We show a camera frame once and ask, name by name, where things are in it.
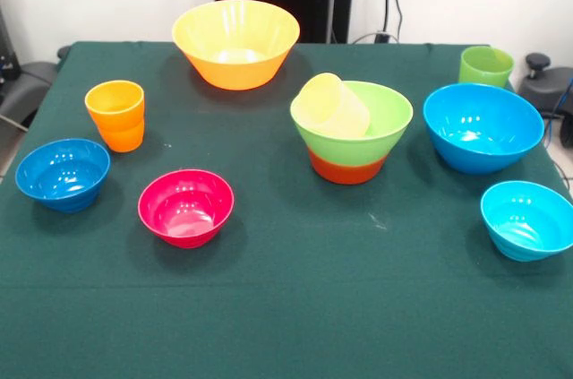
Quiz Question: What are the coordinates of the grey chair base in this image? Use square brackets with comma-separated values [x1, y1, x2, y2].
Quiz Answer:
[0, 60, 60, 129]

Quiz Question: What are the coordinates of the yellow cup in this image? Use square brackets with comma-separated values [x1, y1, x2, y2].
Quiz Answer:
[295, 72, 372, 138]

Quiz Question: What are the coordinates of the large yellow-orange bowl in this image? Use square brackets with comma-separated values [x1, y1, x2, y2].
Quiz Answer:
[171, 0, 302, 91]

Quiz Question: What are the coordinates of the small light blue bowl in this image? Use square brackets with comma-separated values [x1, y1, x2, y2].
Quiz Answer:
[480, 179, 573, 263]

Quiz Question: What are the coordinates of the pink bowl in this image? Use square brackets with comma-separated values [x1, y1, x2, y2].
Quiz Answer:
[137, 168, 235, 249]

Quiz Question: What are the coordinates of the orange cup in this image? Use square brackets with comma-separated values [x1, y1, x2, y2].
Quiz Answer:
[84, 80, 146, 154]

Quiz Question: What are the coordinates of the red-orange bowl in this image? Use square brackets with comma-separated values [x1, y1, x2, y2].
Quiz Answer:
[307, 148, 388, 186]

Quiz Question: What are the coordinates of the green bowl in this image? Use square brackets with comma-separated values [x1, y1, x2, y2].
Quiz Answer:
[289, 80, 415, 168]

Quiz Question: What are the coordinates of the black chair base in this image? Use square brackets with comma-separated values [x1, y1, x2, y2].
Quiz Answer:
[517, 52, 573, 150]

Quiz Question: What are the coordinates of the dark green tablecloth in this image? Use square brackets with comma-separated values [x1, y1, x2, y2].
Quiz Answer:
[0, 40, 573, 379]

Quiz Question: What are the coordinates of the green cup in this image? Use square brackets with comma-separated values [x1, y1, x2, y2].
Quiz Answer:
[458, 45, 516, 89]

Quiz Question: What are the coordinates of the small dark blue bowl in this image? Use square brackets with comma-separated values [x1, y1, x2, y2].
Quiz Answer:
[14, 137, 112, 214]

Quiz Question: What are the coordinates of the large blue bowl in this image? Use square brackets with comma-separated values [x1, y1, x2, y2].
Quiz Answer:
[423, 82, 546, 176]

